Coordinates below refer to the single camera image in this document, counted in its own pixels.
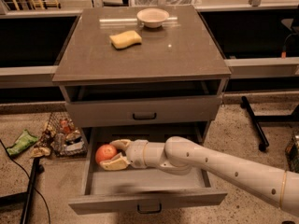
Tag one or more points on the grey drawer cabinet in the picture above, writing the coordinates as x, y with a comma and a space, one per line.
179, 59

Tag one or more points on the open grey lower drawer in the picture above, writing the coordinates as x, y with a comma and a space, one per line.
146, 191

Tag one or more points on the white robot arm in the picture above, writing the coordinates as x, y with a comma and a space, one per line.
178, 156

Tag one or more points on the black stand leg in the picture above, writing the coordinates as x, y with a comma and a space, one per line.
24, 199
258, 120

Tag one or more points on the white bowl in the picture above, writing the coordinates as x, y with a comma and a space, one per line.
152, 17

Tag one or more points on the green snack bag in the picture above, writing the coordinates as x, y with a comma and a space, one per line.
24, 141

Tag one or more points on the black stand leg right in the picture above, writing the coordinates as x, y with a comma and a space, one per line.
258, 120

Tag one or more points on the black stand leg left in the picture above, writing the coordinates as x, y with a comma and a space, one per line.
24, 199

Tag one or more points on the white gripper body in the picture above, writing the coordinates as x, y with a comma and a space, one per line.
135, 153

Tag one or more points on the yellow sponge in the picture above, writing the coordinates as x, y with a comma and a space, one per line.
125, 39

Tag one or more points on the wire basket with snacks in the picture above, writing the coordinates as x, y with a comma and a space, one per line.
61, 136

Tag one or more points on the closed grey upper drawer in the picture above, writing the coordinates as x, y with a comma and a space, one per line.
143, 111

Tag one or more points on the wire basket at right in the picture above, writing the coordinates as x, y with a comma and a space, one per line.
292, 153

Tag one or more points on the red orange apple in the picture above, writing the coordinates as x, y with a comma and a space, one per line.
104, 153

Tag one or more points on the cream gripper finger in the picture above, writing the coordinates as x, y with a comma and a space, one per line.
119, 162
121, 144

